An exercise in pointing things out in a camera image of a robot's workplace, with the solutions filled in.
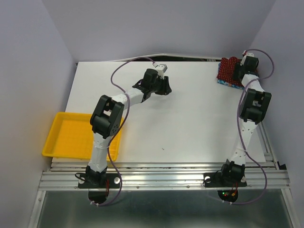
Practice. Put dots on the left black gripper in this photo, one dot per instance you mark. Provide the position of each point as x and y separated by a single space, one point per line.
166 89

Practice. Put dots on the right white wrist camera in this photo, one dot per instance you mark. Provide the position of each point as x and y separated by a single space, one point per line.
247 54

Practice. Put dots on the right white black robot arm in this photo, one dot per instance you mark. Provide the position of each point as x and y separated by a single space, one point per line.
251 110

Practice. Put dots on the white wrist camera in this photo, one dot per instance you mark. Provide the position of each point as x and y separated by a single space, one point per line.
247 54
160 68

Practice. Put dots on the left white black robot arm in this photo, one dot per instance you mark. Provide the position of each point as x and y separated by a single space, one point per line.
106 122

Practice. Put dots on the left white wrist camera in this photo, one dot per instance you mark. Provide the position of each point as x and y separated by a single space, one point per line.
160 68

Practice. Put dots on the blue floral folded skirt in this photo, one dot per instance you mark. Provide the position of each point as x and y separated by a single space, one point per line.
224 76

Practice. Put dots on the red polka dot skirt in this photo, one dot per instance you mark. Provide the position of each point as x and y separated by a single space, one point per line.
231 60

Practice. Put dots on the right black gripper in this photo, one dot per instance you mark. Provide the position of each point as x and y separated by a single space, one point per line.
237 65

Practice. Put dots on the aluminium frame rail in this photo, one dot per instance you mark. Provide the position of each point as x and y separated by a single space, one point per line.
163 176

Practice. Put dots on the yellow plastic tray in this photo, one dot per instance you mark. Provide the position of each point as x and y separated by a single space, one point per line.
70 136

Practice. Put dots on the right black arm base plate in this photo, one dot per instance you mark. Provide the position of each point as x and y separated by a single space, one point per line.
216 180

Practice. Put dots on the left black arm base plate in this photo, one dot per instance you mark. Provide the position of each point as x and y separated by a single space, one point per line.
110 180

